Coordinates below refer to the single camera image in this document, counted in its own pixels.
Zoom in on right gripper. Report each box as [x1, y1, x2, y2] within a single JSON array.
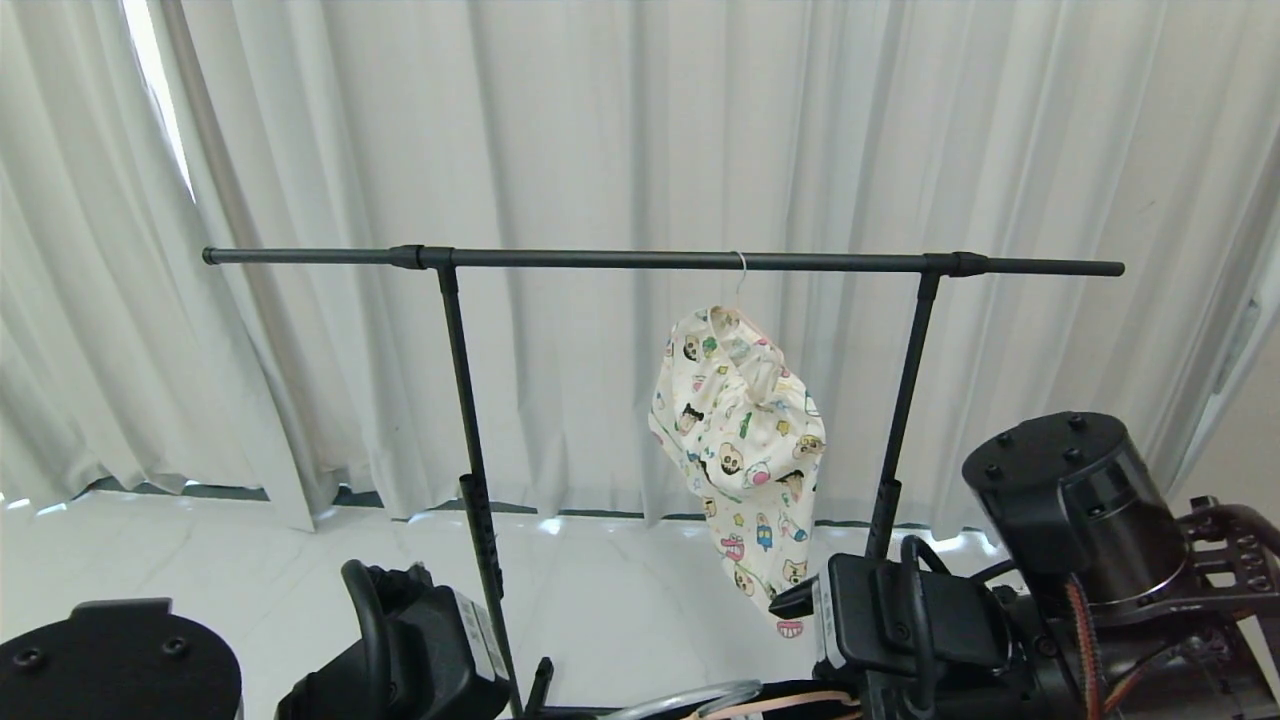
[[808, 575, 1061, 720]]

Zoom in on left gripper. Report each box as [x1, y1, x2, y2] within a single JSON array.
[[450, 588, 512, 715]]

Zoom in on pink clothes hanger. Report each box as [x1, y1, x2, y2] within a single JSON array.
[[712, 252, 791, 406], [600, 680, 863, 720]]

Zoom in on cream printed garment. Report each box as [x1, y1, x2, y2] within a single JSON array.
[[648, 305, 829, 639]]

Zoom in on black clothes rack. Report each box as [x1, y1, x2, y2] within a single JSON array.
[[202, 244, 1126, 720]]

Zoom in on white curtain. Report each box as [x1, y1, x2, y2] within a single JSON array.
[[0, 0, 1280, 533]]

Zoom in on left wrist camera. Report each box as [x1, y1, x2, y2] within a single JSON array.
[[370, 562, 466, 720]]

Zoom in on black cable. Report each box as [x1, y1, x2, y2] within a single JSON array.
[[340, 558, 393, 720], [898, 535, 951, 720]]

